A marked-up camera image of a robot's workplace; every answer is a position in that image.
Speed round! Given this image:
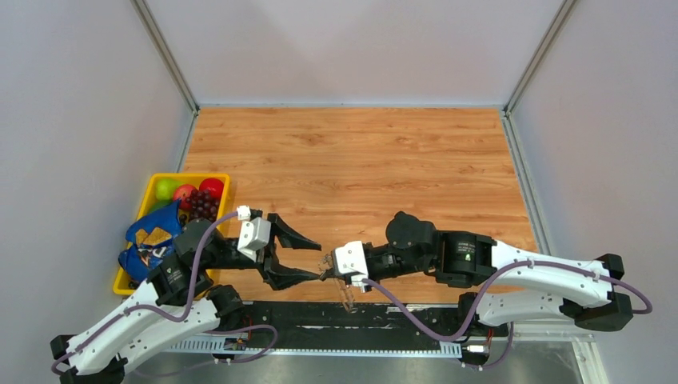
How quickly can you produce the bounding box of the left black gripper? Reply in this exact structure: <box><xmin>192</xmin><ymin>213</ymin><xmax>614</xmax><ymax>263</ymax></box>
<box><xmin>202</xmin><ymin>211</ymin><xmax>322</xmax><ymax>289</ymax></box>

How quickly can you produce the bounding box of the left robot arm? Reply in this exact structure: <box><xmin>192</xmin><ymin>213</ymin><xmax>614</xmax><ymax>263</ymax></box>
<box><xmin>50</xmin><ymin>206</ymin><xmax>321</xmax><ymax>383</ymax></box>

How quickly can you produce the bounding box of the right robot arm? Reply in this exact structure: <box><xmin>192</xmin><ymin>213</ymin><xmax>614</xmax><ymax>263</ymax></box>
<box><xmin>320</xmin><ymin>212</ymin><xmax>634</xmax><ymax>334</ymax></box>

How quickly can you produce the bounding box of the purple grape bunch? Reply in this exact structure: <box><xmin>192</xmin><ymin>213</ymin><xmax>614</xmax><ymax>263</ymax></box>
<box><xmin>179</xmin><ymin>190</ymin><xmax>219</xmax><ymax>225</ymax></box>

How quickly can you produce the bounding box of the red apple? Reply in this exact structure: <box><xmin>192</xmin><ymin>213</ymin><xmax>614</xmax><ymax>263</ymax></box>
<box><xmin>173</xmin><ymin>184</ymin><xmax>197</xmax><ymax>212</ymax></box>
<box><xmin>198</xmin><ymin>178</ymin><xmax>225</xmax><ymax>200</ymax></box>

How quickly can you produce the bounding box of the blue chip bag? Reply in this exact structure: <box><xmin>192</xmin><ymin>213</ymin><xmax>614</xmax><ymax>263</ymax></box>
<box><xmin>118</xmin><ymin>201</ymin><xmax>183</xmax><ymax>283</ymax></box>

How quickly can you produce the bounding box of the green pear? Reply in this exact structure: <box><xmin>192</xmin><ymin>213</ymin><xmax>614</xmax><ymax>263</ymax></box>
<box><xmin>154</xmin><ymin>178</ymin><xmax>181</xmax><ymax>202</ymax></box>

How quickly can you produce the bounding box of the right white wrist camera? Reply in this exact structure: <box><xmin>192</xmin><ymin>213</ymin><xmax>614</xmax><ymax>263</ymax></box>
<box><xmin>331</xmin><ymin>241</ymin><xmax>371</xmax><ymax>293</ymax></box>

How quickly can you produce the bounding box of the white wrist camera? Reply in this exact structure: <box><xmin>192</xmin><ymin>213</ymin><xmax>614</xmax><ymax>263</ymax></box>
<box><xmin>236</xmin><ymin>206</ymin><xmax>271</xmax><ymax>262</ymax></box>
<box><xmin>331</xmin><ymin>241</ymin><xmax>371</xmax><ymax>293</ymax></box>

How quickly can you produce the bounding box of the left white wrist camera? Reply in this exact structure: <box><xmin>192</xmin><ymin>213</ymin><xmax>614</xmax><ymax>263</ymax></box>
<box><xmin>236</xmin><ymin>206</ymin><xmax>271</xmax><ymax>262</ymax></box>

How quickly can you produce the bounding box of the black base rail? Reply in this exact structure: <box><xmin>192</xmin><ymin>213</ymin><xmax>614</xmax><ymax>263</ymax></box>
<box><xmin>193</xmin><ymin>299</ymin><xmax>511</xmax><ymax>353</ymax></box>

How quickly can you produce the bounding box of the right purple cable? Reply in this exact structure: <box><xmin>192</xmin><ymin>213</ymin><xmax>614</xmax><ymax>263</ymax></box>
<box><xmin>362</xmin><ymin>258</ymin><xmax>653</xmax><ymax>371</ymax></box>

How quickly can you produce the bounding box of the purple cable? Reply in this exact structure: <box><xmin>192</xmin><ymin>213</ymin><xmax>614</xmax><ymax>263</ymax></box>
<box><xmin>50</xmin><ymin>210</ymin><xmax>278</xmax><ymax>378</ymax></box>
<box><xmin>362</xmin><ymin>258</ymin><xmax>653</xmax><ymax>371</ymax></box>

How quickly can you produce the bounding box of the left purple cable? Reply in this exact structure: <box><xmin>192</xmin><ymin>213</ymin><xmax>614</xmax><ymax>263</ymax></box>
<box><xmin>50</xmin><ymin>210</ymin><xmax>278</xmax><ymax>378</ymax></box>

